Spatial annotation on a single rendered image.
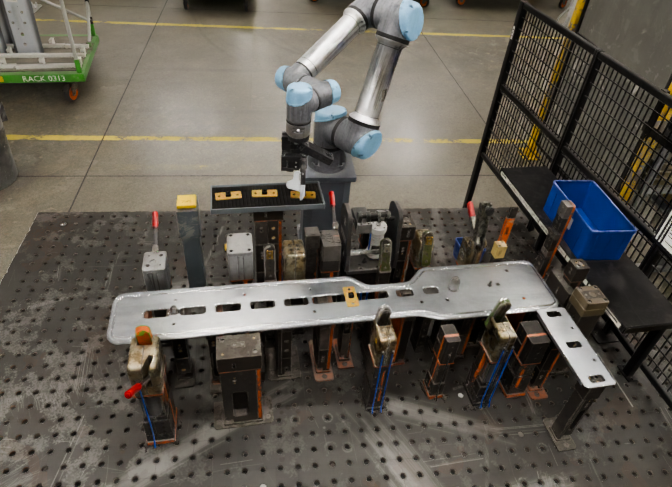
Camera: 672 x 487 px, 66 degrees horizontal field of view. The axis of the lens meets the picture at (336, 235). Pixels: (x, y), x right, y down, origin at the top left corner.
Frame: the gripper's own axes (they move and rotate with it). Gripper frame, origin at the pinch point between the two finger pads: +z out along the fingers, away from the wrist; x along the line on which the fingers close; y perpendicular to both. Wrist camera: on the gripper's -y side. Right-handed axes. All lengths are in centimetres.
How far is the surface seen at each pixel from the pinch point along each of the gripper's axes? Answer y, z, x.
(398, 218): -30.7, 2.4, 12.4
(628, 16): -199, -13, -176
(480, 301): -56, 19, 33
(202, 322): 29, 19, 42
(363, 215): -19.2, 1.2, 12.8
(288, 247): 4.4, 11.2, 17.4
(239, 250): 19.2, 8.1, 22.8
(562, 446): -81, 49, 65
